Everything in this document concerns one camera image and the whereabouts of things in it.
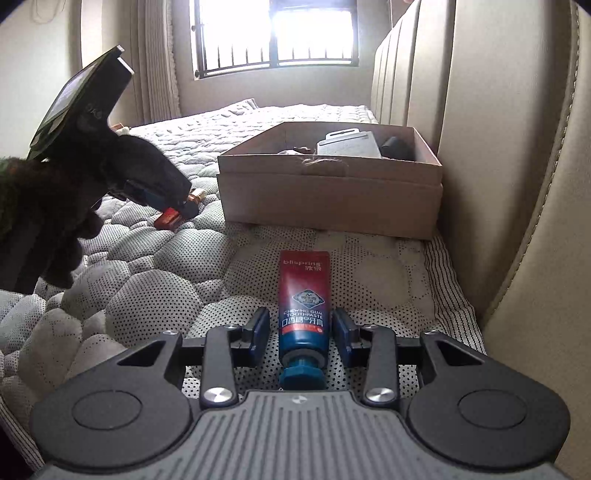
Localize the pink cardboard box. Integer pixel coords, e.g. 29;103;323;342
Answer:
216;121;445;241

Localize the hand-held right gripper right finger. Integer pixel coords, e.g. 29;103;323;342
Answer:
332;306;489;409

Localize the person's left hand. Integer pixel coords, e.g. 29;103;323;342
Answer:
0;157;105;289

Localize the white quilted mattress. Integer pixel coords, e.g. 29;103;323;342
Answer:
0;98;488;467

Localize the red and blue toothpaste tube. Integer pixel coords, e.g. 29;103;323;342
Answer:
277;249;331;391

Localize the beige curtain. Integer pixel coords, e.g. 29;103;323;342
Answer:
132;0;182;121

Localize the black rounded object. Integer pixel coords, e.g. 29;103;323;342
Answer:
379;136;414;161

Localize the beige padded headboard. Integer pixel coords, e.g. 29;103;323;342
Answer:
369;0;591;480

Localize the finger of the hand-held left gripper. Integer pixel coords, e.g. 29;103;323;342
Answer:
122;179;200;220

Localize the barred window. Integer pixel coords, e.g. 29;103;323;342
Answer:
191;0;360;80

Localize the grey cardboard carton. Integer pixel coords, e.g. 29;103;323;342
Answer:
316;127;383;160

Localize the small red box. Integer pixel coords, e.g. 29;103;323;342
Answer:
154;188;208;230

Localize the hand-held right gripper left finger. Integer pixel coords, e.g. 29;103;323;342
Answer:
117;306;271;409

